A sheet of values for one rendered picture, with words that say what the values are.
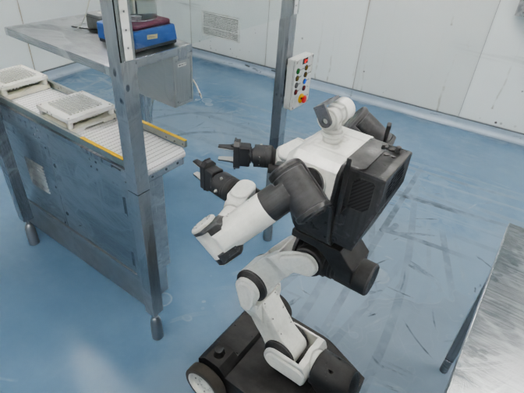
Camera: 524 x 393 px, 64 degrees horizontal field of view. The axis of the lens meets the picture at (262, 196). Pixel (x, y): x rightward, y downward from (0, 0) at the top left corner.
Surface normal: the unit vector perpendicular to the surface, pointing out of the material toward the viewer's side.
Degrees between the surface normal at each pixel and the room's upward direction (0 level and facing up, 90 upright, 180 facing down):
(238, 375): 0
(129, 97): 90
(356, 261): 45
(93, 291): 0
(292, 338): 38
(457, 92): 90
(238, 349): 0
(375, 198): 90
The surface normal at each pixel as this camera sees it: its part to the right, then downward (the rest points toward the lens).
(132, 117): 0.81, 0.38
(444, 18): -0.51, 0.47
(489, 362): 0.07, -0.81
